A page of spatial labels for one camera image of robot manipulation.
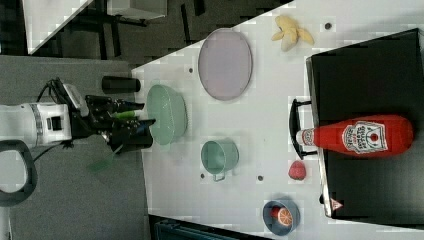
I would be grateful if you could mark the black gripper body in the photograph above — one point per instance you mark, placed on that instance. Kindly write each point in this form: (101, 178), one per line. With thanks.
(99, 121)

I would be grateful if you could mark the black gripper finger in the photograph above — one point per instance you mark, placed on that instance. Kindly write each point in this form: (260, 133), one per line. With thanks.
(125, 106)
(131, 135)

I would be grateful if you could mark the red plush ketchup bottle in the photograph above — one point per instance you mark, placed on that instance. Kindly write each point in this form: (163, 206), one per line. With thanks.
(373, 136)

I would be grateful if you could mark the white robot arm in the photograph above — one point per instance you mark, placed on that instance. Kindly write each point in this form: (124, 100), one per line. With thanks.
(49, 124)

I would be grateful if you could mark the black toaster oven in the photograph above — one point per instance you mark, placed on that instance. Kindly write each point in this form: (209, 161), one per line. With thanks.
(379, 76)

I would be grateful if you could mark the black cylinder on table edge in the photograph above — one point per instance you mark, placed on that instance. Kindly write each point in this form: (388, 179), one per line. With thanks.
(116, 85)

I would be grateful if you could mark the green ribbed bowl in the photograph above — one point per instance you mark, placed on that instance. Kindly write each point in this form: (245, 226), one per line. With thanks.
(167, 107)

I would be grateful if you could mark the green metal mug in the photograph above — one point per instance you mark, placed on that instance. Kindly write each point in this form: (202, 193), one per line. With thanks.
(218, 157)

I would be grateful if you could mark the purple oval plate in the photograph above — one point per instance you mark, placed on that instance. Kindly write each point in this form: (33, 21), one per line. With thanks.
(225, 64)

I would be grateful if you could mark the white side table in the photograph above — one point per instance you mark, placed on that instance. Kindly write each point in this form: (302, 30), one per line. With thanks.
(44, 18)

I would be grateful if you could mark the blue bowl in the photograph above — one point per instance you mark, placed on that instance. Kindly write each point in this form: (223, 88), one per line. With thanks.
(270, 212)

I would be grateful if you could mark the red plush strawberry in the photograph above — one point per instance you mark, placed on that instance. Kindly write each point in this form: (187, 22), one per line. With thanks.
(297, 170)

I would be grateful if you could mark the orange slice toy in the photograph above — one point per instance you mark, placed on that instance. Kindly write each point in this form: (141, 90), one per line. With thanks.
(284, 217)

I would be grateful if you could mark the yellow plush banana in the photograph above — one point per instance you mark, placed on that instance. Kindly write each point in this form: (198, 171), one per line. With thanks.
(290, 32)

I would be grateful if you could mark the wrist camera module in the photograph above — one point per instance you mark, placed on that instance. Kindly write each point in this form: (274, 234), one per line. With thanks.
(77, 101)

